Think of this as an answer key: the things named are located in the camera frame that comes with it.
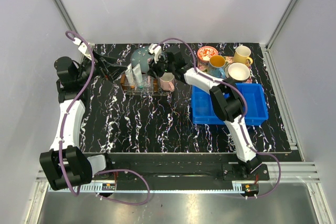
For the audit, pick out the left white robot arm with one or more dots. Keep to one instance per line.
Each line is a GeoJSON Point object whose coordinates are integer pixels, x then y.
{"type": "Point", "coordinates": [64, 165]}

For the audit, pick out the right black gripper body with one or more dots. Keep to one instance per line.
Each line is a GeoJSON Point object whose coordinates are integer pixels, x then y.
{"type": "Point", "coordinates": [161, 66]}

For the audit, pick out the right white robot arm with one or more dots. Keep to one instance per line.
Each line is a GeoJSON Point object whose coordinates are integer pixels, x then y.
{"type": "Point", "coordinates": [227, 101]}

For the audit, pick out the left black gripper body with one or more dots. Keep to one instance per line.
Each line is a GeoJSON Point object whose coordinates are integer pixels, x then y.
{"type": "Point", "coordinates": [104, 71]}

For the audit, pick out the pink ceramic mug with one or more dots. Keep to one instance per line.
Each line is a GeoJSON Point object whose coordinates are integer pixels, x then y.
{"type": "Point", "coordinates": [167, 82]}

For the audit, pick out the blue mug orange interior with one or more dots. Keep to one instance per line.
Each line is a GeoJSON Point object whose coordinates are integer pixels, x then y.
{"type": "Point", "coordinates": [216, 67]}

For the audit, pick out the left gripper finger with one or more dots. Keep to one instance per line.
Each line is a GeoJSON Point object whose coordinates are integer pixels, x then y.
{"type": "Point", "coordinates": [106, 61]}
{"type": "Point", "coordinates": [115, 71]}

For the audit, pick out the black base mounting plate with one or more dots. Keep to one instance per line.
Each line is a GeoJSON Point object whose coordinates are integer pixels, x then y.
{"type": "Point", "coordinates": [173, 172]}

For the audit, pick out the teal cap toothpaste tube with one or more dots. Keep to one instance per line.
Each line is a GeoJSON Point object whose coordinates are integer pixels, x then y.
{"type": "Point", "coordinates": [138, 75]}

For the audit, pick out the clear acrylic tray wooden handles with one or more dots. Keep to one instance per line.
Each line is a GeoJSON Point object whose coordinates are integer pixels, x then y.
{"type": "Point", "coordinates": [148, 87]}

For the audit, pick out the aluminium rail frame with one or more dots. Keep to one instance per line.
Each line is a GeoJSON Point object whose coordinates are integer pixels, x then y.
{"type": "Point", "coordinates": [121, 123]}

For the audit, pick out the yellow mug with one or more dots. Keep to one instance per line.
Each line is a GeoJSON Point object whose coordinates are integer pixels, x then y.
{"type": "Point", "coordinates": [242, 55]}

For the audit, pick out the teal ceramic plate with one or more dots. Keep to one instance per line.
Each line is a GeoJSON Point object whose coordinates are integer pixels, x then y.
{"type": "Point", "coordinates": [142, 57]}

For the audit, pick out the blue plastic bin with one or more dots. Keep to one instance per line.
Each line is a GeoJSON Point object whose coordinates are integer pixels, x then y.
{"type": "Point", "coordinates": [202, 110]}

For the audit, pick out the floral serving tray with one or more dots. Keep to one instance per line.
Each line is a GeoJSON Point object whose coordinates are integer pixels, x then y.
{"type": "Point", "coordinates": [203, 66]}

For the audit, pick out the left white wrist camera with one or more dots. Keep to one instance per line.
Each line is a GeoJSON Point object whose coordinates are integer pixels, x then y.
{"type": "Point", "coordinates": [83, 48]}

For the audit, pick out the red patterned small bowl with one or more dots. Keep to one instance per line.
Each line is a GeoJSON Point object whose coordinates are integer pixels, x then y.
{"type": "Point", "coordinates": [206, 52]}

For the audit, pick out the white cream mug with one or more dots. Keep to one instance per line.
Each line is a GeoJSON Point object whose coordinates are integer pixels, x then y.
{"type": "Point", "coordinates": [238, 71]}

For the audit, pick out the orange cap toothpaste tube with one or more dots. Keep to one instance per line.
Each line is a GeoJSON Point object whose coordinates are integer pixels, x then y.
{"type": "Point", "coordinates": [129, 76]}

